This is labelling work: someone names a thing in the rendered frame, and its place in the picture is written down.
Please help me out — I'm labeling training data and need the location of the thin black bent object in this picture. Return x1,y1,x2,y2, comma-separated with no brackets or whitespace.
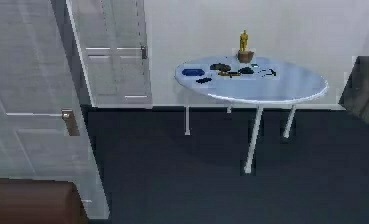
259,67,278,78

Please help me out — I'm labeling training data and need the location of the dark grey cabinet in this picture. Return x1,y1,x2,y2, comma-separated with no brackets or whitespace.
338,55,369,130

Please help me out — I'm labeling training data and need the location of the brown metal door handle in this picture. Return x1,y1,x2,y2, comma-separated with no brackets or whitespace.
61,108,81,137

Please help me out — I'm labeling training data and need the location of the brown leather seat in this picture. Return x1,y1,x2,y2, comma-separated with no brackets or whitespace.
0,177,90,224

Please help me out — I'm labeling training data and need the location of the blue flat oval object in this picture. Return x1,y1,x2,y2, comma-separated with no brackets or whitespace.
181,67,206,78

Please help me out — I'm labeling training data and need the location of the gold statuette on brown base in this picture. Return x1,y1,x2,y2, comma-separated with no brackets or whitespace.
236,29,255,64

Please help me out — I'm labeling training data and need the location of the white round table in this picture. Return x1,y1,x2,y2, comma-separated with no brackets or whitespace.
173,54,330,175

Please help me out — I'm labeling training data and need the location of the white panelled room door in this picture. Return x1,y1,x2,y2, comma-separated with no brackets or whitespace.
0,0,111,220
65,0,154,109

